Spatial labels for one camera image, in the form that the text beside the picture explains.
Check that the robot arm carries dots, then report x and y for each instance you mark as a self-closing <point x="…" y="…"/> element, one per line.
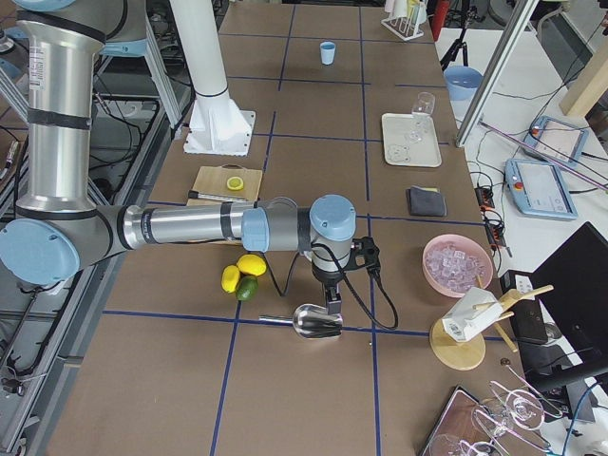
<point x="59" y="230"/>

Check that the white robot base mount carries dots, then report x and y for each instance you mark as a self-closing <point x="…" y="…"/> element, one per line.
<point x="217" y="125"/>

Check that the wooden cutting board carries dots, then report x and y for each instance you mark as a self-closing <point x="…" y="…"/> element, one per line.
<point x="212" y="180"/>

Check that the black monitor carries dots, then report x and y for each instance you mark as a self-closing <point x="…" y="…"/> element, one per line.
<point x="577" y="271"/>

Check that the teach pendant tablet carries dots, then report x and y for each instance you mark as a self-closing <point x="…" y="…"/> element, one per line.
<point x="538" y="190"/>
<point x="558" y="139"/>

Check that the metal ice scoop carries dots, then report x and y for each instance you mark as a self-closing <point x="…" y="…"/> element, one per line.
<point x="310" y="321"/>

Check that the whole yellow lemon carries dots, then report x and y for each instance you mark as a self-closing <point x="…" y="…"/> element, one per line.
<point x="230" y="278"/>

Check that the light blue cup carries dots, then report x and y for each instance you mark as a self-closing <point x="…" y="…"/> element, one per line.
<point x="327" y="51"/>

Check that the aluminium frame post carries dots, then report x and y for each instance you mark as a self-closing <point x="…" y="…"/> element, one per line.
<point x="512" y="32"/>

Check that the wine glass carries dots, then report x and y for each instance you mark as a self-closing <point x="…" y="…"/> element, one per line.
<point x="418" y="124"/>

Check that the blue bowl with fork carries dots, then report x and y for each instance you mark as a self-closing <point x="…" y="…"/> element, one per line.
<point x="462" y="82"/>

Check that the green lime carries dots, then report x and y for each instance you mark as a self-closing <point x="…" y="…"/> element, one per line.
<point x="247" y="288"/>

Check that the far teach pendant tablet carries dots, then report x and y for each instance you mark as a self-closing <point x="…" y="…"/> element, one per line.
<point x="558" y="139"/>

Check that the grey folded cloth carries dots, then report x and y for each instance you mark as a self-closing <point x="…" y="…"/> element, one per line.
<point x="425" y="203"/>

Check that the near teach pendant tablet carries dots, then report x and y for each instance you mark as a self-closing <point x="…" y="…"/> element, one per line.
<point x="538" y="190"/>

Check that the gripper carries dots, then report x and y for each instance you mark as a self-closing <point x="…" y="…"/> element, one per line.
<point x="327" y="278"/>

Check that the white carton on stand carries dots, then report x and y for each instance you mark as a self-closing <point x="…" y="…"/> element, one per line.
<point x="472" y="314"/>

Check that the red cylinder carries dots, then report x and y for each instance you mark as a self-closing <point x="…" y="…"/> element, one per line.
<point x="439" y="17"/>

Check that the lemon half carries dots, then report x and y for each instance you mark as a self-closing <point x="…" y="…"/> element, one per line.
<point x="235" y="183"/>

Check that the white wire cup rack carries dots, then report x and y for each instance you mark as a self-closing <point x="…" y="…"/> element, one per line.
<point x="405" y="18"/>

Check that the pink bowl with ice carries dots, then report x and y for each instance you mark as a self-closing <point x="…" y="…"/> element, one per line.
<point x="453" y="264"/>

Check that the round wooden stand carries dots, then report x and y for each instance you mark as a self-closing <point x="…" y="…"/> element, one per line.
<point x="469" y="355"/>

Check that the cream bear tray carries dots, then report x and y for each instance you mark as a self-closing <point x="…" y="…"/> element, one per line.
<point x="399" y="152"/>

